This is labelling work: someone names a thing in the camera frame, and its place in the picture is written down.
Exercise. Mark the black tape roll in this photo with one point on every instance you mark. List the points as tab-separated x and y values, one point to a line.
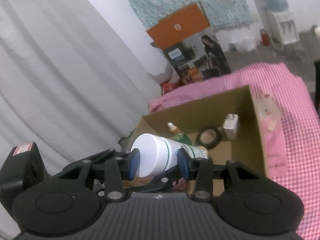
215	143

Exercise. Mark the white charger plug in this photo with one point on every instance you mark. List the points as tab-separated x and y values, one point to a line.
230	128

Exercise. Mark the white curtain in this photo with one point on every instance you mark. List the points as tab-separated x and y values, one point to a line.
50	67

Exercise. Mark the orange appliance box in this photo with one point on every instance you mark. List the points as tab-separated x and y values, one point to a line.
180	27

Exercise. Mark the white water dispenser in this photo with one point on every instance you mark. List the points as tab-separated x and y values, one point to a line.
282	27

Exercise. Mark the pink checkered tablecloth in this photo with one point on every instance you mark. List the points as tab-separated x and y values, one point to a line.
295	120

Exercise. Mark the red packet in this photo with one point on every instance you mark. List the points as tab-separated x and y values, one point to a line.
168	86

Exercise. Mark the brown cardboard box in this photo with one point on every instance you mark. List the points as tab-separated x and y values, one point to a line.
200	110

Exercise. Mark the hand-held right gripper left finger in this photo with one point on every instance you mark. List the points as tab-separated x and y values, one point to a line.
133	165

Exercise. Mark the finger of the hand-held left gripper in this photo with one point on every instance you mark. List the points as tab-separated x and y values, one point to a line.
160	183

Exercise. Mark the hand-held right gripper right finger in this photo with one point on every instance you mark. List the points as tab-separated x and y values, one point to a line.
182	165

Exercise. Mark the green dropper bottle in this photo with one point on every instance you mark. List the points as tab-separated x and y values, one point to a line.
180	137

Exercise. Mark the white plastic bottle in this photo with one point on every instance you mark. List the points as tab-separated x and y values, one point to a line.
155	152

